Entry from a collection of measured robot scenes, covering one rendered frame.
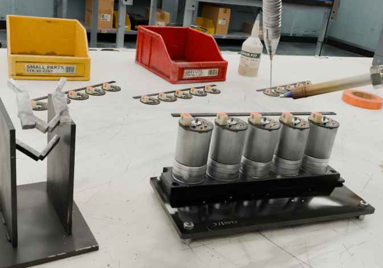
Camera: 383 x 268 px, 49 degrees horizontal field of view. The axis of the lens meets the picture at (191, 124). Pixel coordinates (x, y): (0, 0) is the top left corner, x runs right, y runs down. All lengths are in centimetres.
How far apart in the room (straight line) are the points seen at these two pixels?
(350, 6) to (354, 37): 44
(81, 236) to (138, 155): 13
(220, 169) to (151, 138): 12
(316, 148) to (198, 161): 10
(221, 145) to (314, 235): 9
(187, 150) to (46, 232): 10
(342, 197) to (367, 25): 598
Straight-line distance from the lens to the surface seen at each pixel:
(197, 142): 29
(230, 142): 30
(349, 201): 36
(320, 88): 30
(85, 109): 48
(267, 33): 27
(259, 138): 31
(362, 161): 47
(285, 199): 33
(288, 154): 33
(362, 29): 636
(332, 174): 37
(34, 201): 31
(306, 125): 33
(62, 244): 27
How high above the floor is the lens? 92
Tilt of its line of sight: 21 degrees down
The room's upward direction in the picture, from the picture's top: 8 degrees clockwise
